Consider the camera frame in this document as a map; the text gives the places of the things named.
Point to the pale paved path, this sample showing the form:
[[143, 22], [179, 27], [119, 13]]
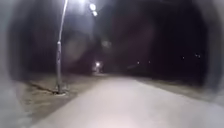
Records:
[[133, 106]]

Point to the street lamp pole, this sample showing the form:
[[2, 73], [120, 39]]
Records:
[[59, 66]]

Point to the dirt verge strip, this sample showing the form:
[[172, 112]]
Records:
[[180, 87]]

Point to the bare dirt verge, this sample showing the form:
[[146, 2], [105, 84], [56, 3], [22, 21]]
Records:
[[40, 95]]

